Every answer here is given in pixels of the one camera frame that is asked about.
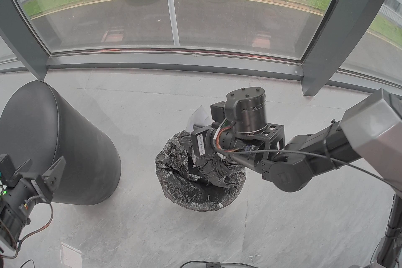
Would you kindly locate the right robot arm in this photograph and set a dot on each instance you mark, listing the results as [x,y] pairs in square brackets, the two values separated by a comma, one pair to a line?
[248,116]

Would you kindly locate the window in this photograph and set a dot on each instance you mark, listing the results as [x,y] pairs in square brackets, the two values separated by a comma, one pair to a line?
[176,9]

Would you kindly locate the white paper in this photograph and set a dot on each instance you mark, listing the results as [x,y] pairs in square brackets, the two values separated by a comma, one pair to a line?
[198,117]

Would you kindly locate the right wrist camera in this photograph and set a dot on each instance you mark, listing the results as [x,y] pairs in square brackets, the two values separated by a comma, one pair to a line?
[217,111]

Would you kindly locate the black plastic bag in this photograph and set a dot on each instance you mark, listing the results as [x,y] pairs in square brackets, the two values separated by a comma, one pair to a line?
[179,185]

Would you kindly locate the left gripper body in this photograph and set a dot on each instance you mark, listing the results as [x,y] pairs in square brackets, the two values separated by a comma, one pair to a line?
[30,189]

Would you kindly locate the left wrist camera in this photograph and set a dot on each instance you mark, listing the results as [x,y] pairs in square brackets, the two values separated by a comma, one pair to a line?
[4,166]

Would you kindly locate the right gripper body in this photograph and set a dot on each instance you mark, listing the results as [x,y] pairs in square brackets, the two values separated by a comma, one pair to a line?
[216,139]

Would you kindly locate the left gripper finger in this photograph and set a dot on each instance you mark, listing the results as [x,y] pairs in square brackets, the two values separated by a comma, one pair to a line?
[54,171]
[20,172]

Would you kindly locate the dark grey round chair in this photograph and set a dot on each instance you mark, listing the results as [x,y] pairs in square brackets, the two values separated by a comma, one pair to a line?
[62,141]

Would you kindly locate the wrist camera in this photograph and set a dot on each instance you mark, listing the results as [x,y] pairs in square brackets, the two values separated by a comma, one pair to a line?
[217,111]
[4,166]

